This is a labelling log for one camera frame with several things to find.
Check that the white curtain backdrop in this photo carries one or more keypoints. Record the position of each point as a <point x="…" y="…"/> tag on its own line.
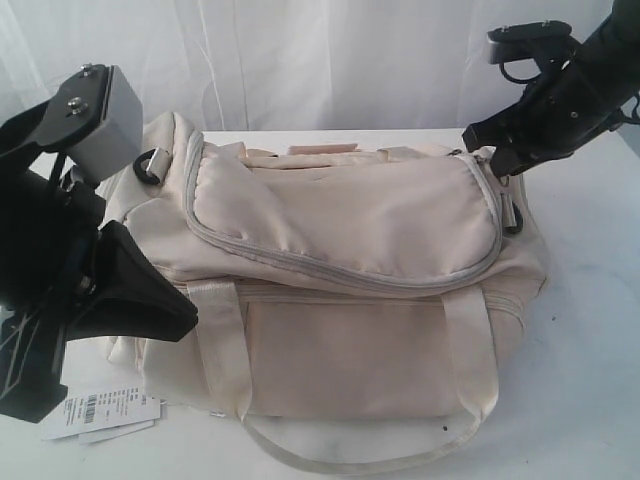
<point x="281" y="65"/>

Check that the cream duffel bag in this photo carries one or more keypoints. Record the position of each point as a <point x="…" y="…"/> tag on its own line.
<point x="331" y="282"/>

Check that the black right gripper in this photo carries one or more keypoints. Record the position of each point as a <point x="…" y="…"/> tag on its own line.
<point x="550" y="124"/>

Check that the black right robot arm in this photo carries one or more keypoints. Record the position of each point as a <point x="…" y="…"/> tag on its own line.
<point x="613" y="45"/>

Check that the white barcode paper tag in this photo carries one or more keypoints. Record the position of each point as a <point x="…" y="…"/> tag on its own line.
<point x="99" y="409"/>

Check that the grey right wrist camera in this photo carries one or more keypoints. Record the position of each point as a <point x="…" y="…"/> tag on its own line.
<point x="548" y="43"/>

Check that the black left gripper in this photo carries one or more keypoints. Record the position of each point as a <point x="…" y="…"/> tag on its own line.
<point x="52" y="259"/>

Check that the white paper tag underneath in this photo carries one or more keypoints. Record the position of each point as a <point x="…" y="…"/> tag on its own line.
<point x="113" y="432"/>

